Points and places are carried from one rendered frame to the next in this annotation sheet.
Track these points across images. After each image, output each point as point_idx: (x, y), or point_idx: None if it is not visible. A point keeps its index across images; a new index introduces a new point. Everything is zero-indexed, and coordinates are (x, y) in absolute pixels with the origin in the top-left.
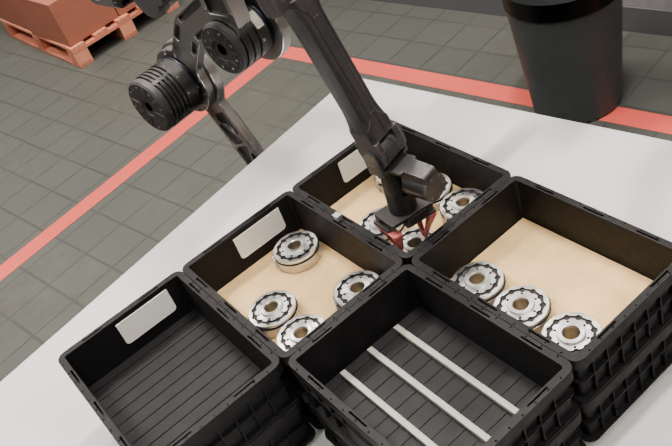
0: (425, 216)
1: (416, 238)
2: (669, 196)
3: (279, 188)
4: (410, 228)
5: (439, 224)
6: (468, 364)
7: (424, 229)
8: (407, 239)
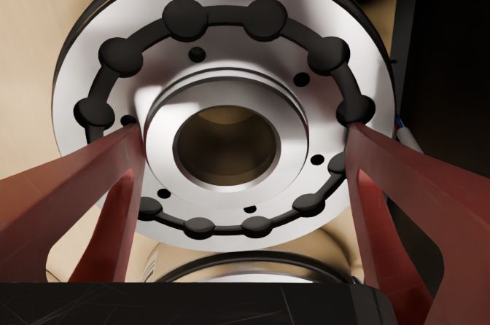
0: (12, 311)
1: (190, 167)
2: None
3: None
4: (144, 241)
5: (9, 175)
6: None
7: (117, 178)
8: (243, 195)
